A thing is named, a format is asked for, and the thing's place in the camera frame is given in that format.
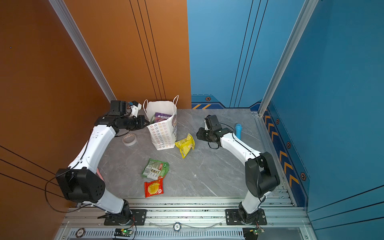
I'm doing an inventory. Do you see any red yellow snack packet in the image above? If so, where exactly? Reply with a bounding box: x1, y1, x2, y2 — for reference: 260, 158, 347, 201
145, 179, 164, 198

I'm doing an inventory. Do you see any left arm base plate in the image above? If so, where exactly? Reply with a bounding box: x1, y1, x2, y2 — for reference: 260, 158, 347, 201
98, 209, 147, 227

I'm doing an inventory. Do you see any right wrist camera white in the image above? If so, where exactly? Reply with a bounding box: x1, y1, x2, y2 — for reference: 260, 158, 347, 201
205, 116, 211, 130

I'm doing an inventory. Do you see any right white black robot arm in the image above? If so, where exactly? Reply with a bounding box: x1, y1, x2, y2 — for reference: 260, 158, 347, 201
197, 115, 281, 226

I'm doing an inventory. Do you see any right green circuit board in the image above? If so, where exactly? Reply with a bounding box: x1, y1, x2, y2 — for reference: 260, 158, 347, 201
243, 228, 265, 240

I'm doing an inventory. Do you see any green circuit board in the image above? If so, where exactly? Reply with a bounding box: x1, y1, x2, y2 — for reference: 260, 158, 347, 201
243, 228, 265, 240
114, 228, 134, 239

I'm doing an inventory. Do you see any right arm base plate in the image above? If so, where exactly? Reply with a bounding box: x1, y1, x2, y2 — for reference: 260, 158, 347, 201
225, 209, 268, 226

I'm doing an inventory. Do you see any pink plastic clip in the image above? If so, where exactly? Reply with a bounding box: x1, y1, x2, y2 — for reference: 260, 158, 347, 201
97, 169, 104, 181

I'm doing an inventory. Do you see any purple Fox's candy bag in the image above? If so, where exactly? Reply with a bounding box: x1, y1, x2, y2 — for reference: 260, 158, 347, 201
153, 113, 172, 123

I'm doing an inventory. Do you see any round brown badge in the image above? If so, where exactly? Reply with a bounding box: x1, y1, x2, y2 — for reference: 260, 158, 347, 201
76, 228, 86, 238

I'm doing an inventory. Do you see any right aluminium corner post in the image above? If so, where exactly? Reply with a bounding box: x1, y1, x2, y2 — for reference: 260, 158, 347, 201
258, 0, 319, 117

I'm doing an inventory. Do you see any left aluminium corner post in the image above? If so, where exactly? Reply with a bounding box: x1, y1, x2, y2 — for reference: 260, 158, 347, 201
49, 0, 117, 101

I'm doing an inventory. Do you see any aluminium corner post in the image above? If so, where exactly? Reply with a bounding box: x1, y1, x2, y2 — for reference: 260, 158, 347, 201
258, 0, 319, 117
49, 0, 117, 101

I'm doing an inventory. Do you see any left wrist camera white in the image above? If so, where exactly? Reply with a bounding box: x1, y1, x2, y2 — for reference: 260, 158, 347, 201
129, 101, 142, 117

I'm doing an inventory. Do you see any white printed paper bag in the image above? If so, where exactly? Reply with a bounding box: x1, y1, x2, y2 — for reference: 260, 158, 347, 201
143, 95, 179, 151

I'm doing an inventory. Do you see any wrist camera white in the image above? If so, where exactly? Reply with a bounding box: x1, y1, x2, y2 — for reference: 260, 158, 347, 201
205, 116, 211, 130
129, 101, 142, 117

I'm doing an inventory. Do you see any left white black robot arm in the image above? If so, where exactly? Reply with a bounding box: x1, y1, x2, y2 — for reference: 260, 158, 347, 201
56, 101, 150, 225

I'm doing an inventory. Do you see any yellow snack bag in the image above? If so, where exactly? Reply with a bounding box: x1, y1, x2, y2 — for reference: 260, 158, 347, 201
175, 134, 195, 159

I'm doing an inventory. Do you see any left green circuit board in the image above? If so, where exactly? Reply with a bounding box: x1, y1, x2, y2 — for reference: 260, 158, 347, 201
114, 228, 134, 239

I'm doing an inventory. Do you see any green white snack packet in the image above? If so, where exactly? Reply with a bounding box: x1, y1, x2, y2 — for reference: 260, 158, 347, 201
141, 159, 170, 180

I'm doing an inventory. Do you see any aluminium frame rail base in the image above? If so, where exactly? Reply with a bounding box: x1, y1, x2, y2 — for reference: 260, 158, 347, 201
55, 192, 316, 240

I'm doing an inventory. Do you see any blue toy microphone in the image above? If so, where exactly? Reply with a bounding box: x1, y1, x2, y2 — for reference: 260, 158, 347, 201
235, 124, 243, 140

